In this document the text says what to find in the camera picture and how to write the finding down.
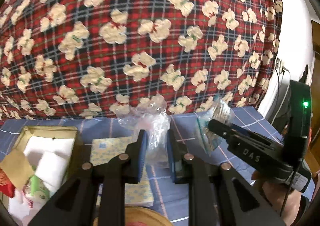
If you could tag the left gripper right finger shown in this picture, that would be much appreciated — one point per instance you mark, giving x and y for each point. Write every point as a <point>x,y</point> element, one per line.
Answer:
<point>180,168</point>

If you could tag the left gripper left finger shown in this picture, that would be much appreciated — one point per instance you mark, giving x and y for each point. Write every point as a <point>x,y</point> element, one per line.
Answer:
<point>136,151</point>

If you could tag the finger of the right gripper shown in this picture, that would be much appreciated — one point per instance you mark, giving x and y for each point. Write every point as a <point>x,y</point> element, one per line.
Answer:
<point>253,148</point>

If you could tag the cotton swab bag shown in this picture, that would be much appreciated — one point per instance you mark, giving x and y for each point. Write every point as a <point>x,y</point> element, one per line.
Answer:
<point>212,125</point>

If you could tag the clear plastic bag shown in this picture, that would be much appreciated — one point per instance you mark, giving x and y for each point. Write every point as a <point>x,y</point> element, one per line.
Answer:
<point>150,115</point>

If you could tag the green tissue packet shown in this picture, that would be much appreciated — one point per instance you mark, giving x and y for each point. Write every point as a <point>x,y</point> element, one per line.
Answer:
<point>38,185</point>

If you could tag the tan sponge block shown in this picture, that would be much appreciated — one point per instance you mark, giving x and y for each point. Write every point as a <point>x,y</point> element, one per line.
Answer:
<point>17,168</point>

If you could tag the pink white knitted cloth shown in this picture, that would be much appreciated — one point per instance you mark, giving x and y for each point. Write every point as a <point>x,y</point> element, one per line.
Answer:
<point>32,198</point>

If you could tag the red fabric pouch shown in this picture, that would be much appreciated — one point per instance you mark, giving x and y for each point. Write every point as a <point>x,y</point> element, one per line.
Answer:
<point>6,186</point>

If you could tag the right hand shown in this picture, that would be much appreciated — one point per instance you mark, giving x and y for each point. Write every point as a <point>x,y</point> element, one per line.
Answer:
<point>294,210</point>

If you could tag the blue plaid tablecloth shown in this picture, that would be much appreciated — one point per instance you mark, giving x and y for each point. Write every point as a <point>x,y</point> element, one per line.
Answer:
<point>217,194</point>

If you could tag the round gold tin lid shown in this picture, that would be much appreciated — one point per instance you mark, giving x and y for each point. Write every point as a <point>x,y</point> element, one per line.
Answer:
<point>130,215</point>

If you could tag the gold rectangular tin box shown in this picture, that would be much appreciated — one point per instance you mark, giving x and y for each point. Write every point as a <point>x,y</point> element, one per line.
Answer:
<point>15,211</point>

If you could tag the black monitor edge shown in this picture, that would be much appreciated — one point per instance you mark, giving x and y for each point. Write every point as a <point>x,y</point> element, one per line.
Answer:
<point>305,76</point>

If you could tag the red plaid bear blanket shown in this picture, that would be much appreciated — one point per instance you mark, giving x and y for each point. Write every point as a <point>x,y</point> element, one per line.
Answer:
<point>89,58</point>

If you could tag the wall power socket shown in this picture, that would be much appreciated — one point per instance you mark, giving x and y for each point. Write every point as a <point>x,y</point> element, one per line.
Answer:
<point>279,66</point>

